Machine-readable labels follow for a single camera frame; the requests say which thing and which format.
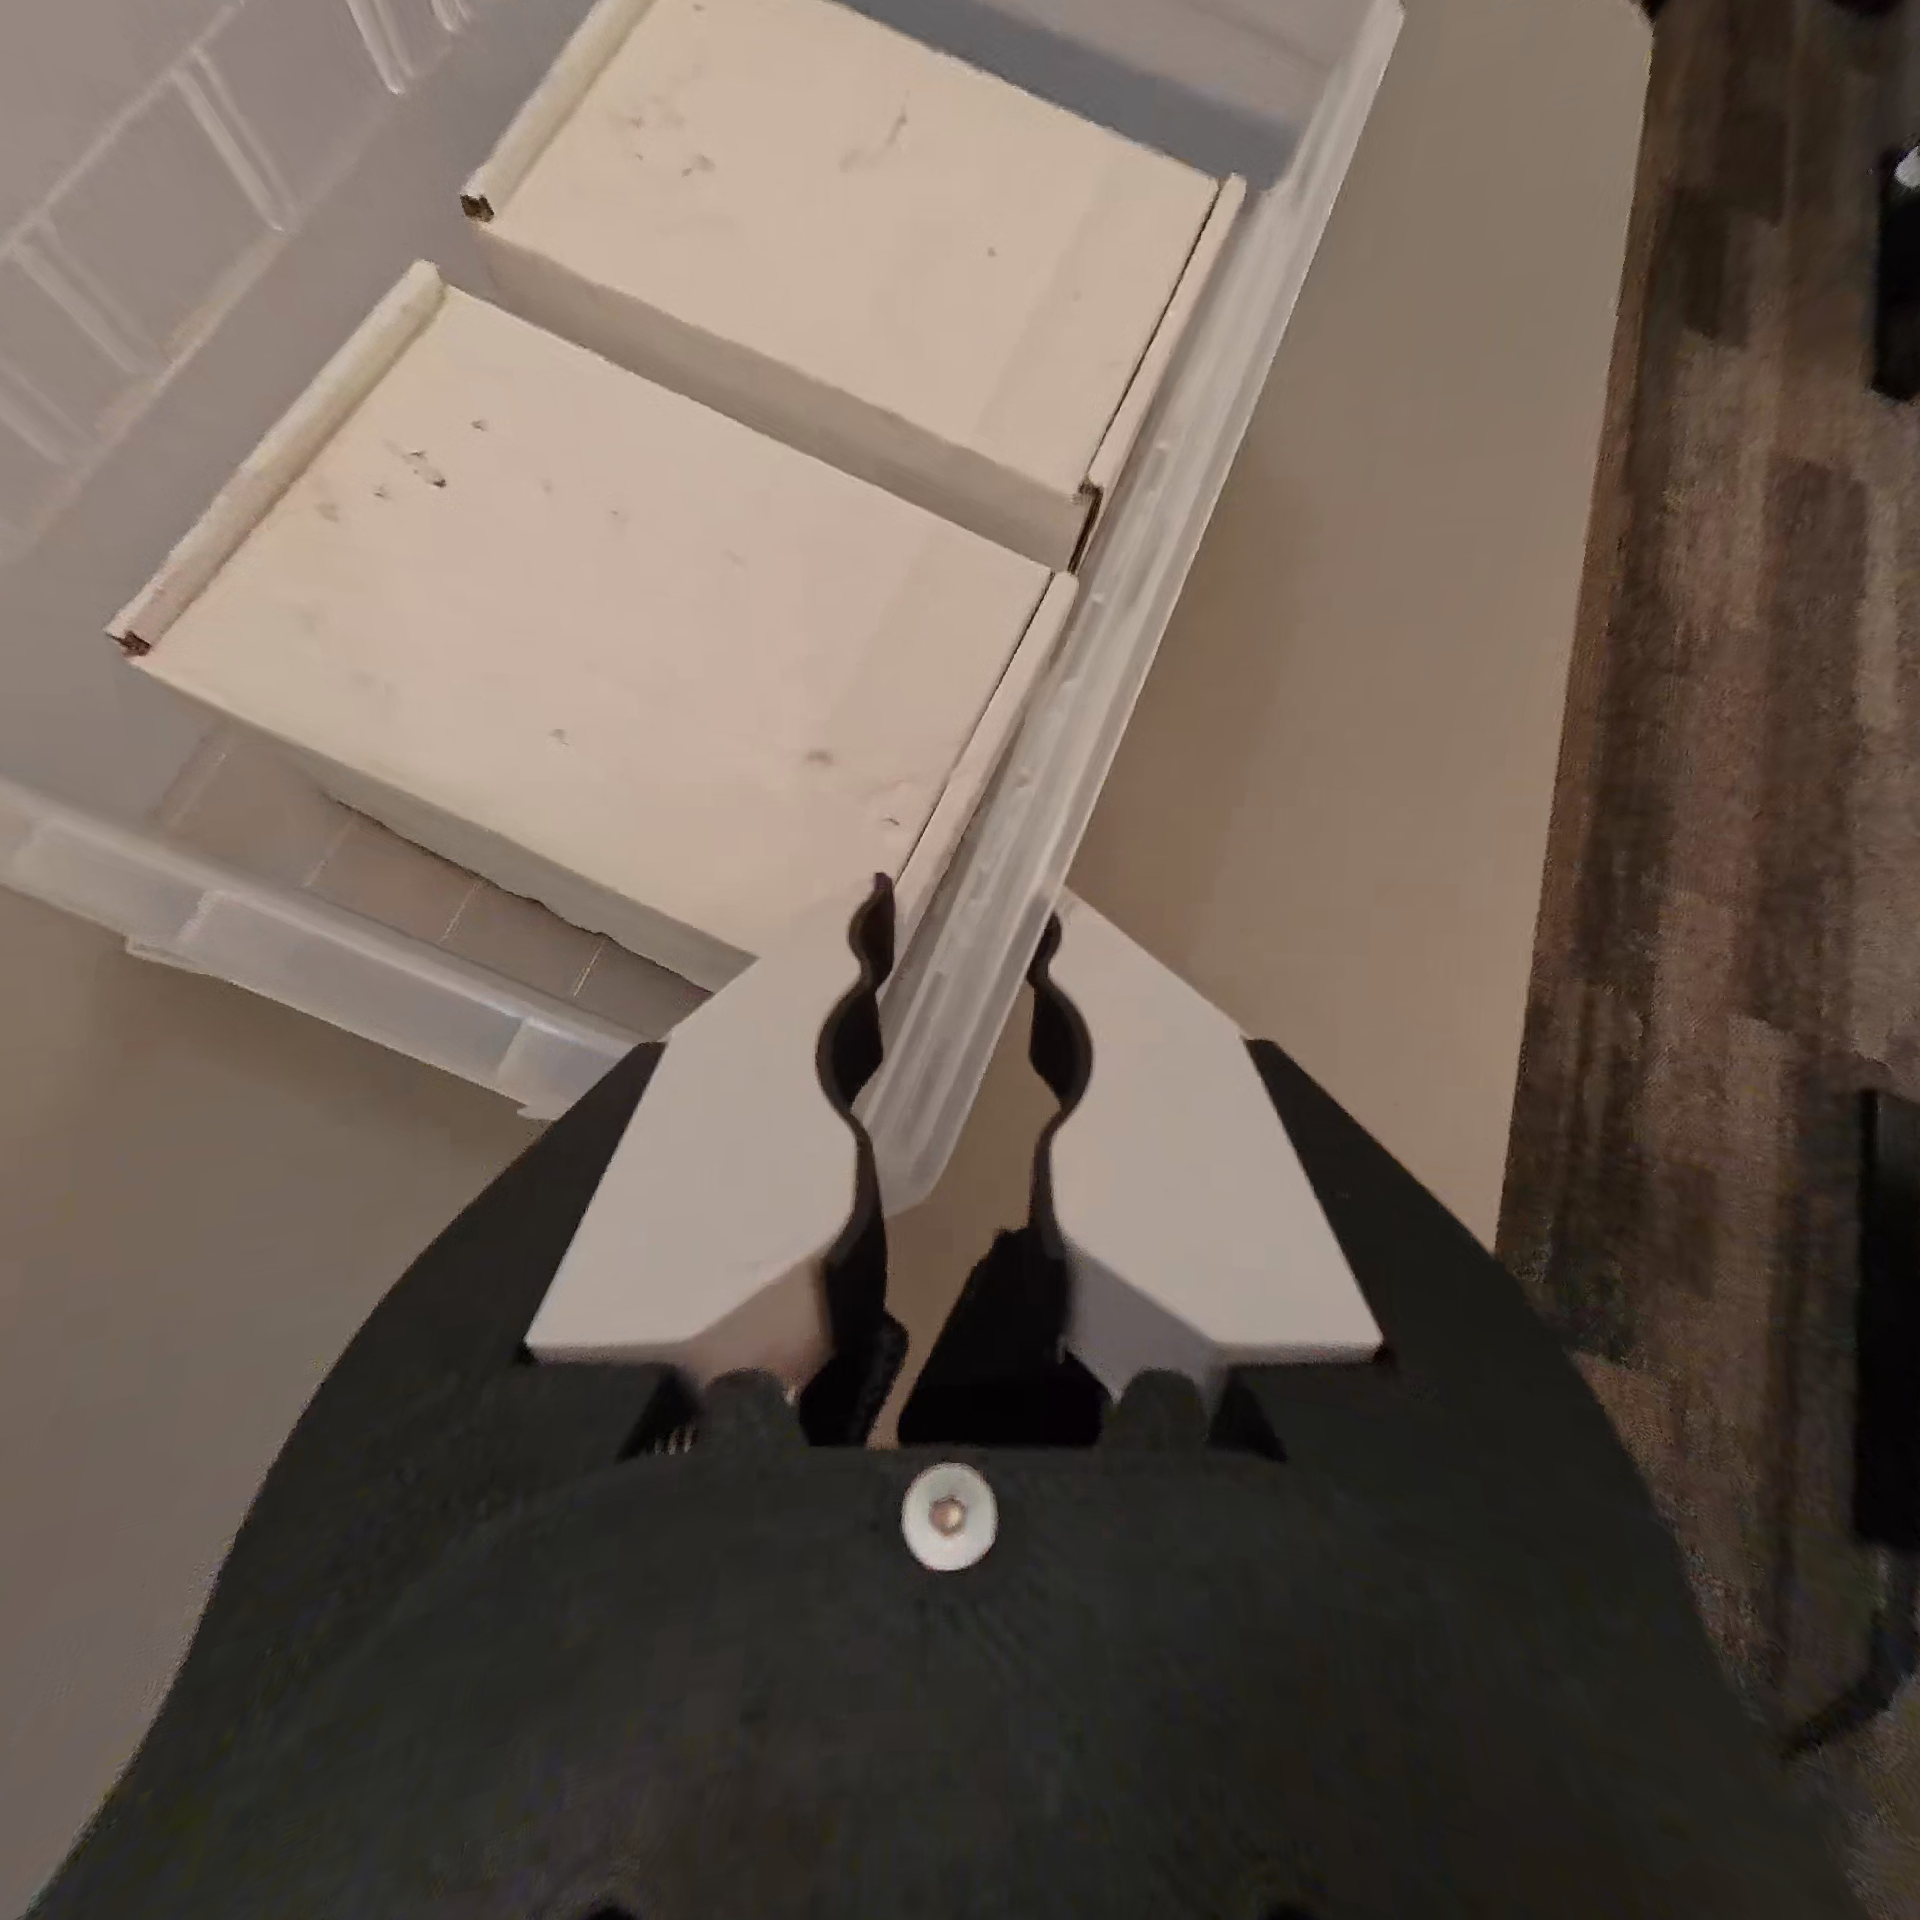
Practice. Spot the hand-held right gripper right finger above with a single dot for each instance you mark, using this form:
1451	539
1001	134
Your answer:
1214	1201

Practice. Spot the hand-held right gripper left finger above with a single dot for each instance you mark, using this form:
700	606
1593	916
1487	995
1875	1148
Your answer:
721	1201

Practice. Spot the clear plastic bin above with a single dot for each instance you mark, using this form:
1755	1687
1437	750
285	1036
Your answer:
1053	841

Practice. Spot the white cardboard box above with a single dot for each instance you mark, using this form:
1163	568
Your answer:
602	603
874	224

